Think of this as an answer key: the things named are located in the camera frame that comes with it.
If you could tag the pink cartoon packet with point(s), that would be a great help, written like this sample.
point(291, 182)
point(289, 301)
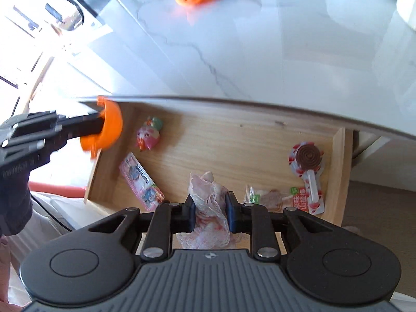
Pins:
point(141, 182)

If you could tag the wooden drawer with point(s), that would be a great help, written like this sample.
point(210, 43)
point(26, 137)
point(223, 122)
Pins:
point(227, 143)

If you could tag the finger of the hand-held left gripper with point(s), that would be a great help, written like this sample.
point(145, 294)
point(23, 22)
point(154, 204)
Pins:
point(39, 156)
point(74, 122)

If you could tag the brown spiral lollipop packet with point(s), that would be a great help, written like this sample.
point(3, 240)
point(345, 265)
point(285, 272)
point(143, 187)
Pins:
point(307, 159)

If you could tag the person's pale pink clothing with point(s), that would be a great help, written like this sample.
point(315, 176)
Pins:
point(6, 273)

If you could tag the red padded bar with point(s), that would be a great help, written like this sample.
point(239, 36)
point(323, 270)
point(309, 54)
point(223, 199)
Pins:
point(55, 189)

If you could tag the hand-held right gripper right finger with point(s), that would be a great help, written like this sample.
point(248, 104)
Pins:
point(231, 213)

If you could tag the wrapped brown disc snack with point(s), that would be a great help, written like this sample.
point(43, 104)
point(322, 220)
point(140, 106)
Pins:
point(271, 199)

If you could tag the pink figure toy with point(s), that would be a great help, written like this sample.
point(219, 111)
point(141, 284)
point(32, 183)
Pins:
point(148, 135)

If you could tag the pink white lace cloth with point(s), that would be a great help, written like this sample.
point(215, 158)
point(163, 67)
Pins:
point(209, 201)

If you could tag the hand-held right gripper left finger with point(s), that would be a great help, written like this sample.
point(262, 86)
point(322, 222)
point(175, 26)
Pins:
point(191, 214)

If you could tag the person's left hand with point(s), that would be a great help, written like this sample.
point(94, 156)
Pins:
point(14, 204)

